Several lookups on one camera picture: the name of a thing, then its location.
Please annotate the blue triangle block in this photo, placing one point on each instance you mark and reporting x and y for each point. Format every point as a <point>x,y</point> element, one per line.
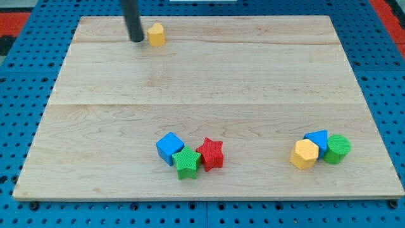
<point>320,139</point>

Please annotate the yellow hexagon block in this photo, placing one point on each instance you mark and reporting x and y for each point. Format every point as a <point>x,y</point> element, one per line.
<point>304,154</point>

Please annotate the light wooden board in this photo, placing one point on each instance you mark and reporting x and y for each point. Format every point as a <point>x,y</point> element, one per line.
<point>256,83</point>

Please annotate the blue cube block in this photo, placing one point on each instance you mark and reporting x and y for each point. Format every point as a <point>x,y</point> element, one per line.
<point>167,146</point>

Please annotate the green cylinder block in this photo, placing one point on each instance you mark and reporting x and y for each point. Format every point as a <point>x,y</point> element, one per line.
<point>338,146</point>

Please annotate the yellow heart block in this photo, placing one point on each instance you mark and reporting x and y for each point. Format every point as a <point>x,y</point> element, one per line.
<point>156,35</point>

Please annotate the green star block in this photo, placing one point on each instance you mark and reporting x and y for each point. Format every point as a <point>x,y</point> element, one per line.
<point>186,162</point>

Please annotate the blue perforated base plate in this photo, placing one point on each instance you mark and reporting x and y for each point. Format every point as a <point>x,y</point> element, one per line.
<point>30,70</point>

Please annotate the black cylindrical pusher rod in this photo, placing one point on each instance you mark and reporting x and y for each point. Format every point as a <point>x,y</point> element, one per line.
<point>131,16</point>

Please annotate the red star block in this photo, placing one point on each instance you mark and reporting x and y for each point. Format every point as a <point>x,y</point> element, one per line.
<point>211,154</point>

